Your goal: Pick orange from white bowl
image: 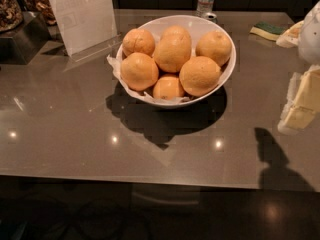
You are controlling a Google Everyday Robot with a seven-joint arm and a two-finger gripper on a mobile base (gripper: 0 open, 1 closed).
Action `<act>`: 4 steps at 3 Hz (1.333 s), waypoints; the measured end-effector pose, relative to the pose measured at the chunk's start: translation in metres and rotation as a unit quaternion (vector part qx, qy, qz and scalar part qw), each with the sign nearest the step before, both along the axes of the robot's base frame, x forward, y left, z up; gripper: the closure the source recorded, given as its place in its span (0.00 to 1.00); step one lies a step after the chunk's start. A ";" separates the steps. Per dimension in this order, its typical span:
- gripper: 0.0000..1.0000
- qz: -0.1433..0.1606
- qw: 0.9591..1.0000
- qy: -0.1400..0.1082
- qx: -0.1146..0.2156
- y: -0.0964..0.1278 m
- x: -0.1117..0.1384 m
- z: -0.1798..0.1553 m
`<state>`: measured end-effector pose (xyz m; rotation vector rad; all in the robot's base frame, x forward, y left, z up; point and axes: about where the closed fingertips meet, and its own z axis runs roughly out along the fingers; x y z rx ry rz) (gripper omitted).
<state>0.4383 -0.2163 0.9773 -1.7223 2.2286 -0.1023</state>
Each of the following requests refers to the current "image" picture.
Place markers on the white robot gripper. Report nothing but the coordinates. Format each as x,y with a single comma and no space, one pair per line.
310,37

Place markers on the white ceramic bowl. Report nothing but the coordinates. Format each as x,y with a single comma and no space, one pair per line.
196,27

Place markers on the yellow green sponge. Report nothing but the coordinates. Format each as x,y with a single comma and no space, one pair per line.
267,31

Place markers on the orange back right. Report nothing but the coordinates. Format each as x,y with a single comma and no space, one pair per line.
215,45

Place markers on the orange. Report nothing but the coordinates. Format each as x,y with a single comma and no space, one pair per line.
199,75
175,30
172,52
139,71
215,45
138,40
168,87

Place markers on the orange front right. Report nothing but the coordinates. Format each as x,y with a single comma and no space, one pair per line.
199,75

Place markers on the silver drink can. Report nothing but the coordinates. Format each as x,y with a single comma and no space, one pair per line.
210,16

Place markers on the orange back centre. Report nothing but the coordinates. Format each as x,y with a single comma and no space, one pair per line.
175,30

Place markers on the orange centre top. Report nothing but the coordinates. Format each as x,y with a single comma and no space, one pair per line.
172,52

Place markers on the orange front bottom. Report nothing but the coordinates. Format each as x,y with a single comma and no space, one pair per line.
168,87

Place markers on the orange front left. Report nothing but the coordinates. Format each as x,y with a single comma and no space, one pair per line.
139,71

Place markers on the orange back left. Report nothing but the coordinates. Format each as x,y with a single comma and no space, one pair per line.
138,40

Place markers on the clear acrylic sign holder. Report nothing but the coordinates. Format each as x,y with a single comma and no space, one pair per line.
87,27

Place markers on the dark snack jar background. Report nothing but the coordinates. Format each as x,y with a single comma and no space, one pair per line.
42,6

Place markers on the dark metal stand block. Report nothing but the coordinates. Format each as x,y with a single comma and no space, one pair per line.
20,45

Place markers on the glass jar of nuts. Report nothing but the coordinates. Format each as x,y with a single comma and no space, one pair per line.
10,15

